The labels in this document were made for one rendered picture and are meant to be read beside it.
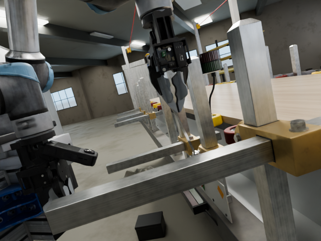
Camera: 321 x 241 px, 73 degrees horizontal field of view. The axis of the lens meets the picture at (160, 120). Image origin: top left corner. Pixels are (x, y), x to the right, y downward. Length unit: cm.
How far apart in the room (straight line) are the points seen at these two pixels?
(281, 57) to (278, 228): 1163
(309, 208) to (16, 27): 99
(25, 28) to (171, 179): 69
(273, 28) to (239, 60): 1166
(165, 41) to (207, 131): 26
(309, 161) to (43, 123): 47
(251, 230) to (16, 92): 58
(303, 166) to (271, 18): 1180
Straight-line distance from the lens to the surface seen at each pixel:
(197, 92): 57
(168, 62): 46
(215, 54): 58
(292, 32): 1210
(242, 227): 59
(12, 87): 51
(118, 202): 28
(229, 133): 57
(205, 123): 58
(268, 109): 36
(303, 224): 73
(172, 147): 79
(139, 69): 742
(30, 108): 51
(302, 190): 72
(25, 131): 52
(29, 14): 84
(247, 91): 35
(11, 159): 71
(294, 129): 31
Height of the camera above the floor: 106
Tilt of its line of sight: 9 degrees down
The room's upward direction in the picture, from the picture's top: 14 degrees counter-clockwise
